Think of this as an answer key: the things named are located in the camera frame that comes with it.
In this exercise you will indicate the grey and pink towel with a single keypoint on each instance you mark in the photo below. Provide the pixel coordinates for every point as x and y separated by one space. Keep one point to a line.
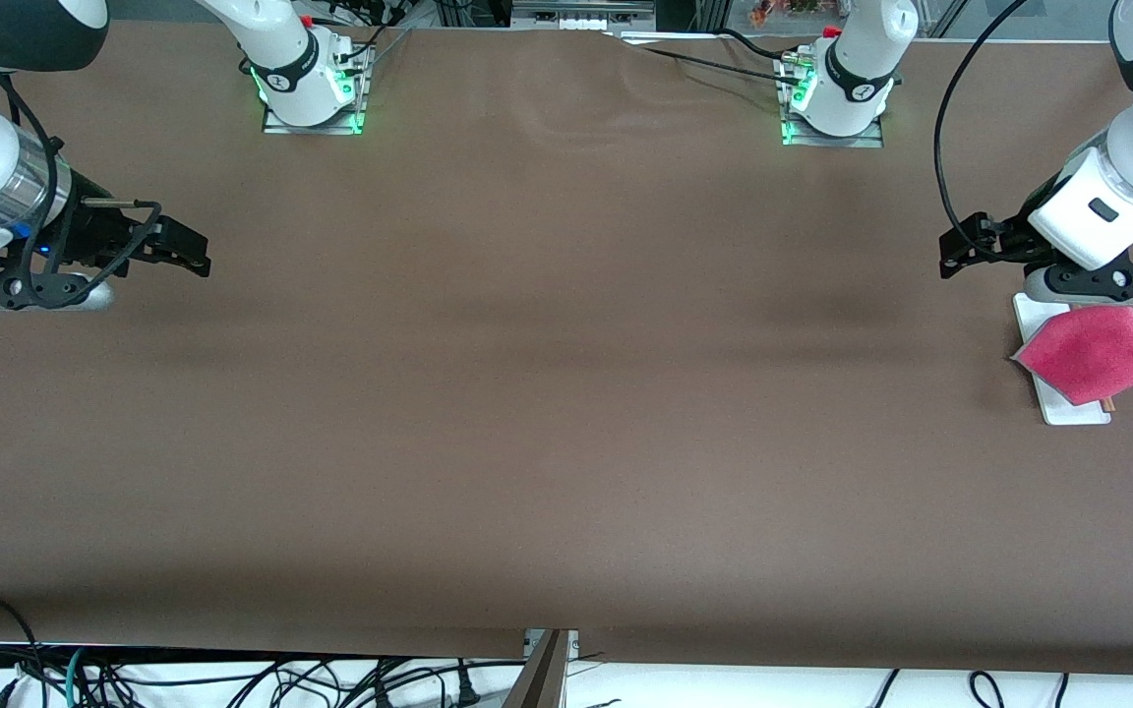
1093 349

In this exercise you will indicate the aluminium frame with white connectors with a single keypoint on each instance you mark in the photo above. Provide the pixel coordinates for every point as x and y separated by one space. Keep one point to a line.
581 18

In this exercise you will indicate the grey metal post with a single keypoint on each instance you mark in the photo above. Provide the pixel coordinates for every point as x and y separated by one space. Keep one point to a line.
542 678

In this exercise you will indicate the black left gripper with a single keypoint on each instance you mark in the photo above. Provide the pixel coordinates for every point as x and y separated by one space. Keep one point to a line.
1011 242

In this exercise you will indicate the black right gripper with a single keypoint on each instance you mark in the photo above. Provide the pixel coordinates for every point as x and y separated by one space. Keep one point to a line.
87 231

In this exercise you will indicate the red white printed box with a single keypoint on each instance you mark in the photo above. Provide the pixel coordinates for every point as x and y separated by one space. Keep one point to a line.
783 10

